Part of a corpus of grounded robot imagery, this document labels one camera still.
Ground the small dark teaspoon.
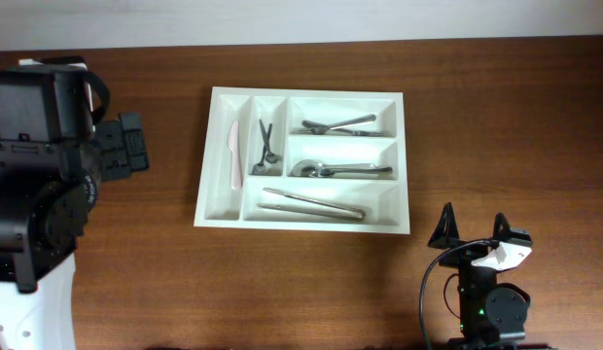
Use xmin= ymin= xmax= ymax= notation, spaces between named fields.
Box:
xmin=259 ymin=120 xmax=280 ymax=164
xmin=251 ymin=121 xmax=270 ymax=175

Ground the pink plastic knife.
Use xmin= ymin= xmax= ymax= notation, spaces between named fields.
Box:
xmin=227 ymin=121 xmax=242 ymax=190

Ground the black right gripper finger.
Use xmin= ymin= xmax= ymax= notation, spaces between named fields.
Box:
xmin=492 ymin=212 xmax=511 ymax=238
xmin=427 ymin=202 xmax=459 ymax=249

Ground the steel fork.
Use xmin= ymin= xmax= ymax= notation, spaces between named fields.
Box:
xmin=293 ymin=128 xmax=390 ymax=137

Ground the steel spoon tray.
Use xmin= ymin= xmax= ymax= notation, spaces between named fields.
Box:
xmin=291 ymin=159 xmax=378 ymax=177

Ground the white plastic cutlery tray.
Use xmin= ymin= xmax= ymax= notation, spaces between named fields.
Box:
xmin=195 ymin=87 xmax=409 ymax=234

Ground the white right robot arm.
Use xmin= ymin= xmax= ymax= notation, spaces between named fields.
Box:
xmin=429 ymin=211 xmax=533 ymax=349

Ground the steel fork tines down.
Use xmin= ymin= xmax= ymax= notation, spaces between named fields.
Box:
xmin=300 ymin=114 xmax=376 ymax=135

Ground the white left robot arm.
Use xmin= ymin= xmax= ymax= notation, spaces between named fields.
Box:
xmin=0 ymin=56 xmax=150 ymax=349

